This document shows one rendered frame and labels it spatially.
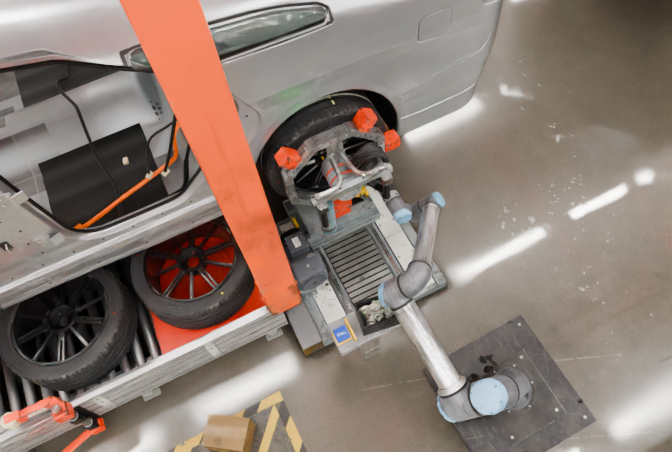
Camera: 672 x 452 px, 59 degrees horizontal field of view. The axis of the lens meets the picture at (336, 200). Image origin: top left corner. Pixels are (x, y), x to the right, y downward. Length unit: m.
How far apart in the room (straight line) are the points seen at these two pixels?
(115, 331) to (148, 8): 2.15
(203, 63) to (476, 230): 2.58
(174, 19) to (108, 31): 0.87
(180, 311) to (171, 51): 1.91
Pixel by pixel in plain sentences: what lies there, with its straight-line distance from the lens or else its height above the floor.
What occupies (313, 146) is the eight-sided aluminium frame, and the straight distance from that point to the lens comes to 2.74.
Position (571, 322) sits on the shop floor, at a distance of 3.68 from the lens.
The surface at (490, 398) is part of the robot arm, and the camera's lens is 2.80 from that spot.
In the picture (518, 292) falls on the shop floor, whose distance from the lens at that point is 3.67.
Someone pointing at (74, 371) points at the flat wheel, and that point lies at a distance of 3.29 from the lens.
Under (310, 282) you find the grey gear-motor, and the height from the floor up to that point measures 0.35.
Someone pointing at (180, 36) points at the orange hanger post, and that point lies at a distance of 1.47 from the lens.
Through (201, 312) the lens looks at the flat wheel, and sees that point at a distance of 3.15.
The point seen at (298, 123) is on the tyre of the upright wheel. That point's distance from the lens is 2.78.
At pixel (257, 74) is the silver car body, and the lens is 2.41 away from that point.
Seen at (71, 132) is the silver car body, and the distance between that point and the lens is 3.49.
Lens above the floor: 3.34
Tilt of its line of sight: 60 degrees down
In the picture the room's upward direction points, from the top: 8 degrees counter-clockwise
